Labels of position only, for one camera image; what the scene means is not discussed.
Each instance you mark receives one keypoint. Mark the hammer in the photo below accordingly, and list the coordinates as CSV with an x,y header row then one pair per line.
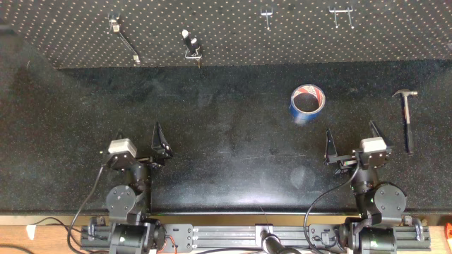
x,y
408,120

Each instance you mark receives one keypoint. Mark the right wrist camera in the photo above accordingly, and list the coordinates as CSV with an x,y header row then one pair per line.
x,y
373,145

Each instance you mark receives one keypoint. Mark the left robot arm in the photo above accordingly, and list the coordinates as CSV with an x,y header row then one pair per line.
x,y
121,204

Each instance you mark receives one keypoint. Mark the double metal hook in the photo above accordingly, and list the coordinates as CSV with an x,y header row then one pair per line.
x,y
335,16

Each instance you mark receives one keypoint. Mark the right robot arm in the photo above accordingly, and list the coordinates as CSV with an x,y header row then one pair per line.
x,y
385,204

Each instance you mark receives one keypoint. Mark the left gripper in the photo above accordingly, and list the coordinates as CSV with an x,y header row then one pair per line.
x,y
152,162

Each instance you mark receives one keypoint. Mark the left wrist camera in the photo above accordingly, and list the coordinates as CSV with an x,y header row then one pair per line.
x,y
122,147

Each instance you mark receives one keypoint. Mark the roll of blue tape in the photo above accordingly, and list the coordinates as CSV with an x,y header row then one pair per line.
x,y
298,113

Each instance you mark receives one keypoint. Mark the black pegboard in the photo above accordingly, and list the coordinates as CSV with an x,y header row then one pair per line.
x,y
226,42

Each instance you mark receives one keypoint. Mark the single metal hook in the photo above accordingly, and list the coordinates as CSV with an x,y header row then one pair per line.
x,y
267,17

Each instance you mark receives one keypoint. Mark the mounting rail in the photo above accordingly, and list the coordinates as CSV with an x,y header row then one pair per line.
x,y
219,238

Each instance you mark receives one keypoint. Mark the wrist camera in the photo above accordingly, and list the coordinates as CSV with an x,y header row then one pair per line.
x,y
122,147
373,145

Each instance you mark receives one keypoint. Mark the orange object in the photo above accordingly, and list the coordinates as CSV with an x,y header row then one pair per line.
x,y
449,233

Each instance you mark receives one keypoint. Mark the white tape piece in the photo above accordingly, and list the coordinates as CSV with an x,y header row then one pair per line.
x,y
31,231

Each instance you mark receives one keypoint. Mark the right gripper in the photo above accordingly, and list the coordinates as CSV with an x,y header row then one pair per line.
x,y
344,162

